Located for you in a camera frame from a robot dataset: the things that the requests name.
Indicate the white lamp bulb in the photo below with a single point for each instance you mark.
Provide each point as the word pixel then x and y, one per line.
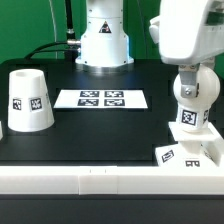
pixel 193 113

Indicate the white lamp shade cone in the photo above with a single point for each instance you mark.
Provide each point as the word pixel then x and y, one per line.
pixel 29 107

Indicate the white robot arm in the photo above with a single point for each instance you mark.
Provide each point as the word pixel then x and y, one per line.
pixel 105 45

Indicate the white lamp base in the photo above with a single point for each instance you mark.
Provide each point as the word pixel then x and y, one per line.
pixel 188 152

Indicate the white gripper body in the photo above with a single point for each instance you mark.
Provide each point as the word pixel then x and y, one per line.
pixel 189 31

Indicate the white left fence rail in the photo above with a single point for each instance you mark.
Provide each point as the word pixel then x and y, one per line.
pixel 1 130

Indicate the white front fence rail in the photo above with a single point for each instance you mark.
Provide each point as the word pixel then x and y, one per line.
pixel 93 180

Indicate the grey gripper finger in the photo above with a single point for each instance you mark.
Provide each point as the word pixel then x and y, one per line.
pixel 188 79

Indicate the white marker tag sheet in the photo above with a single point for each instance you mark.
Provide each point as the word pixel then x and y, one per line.
pixel 101 99

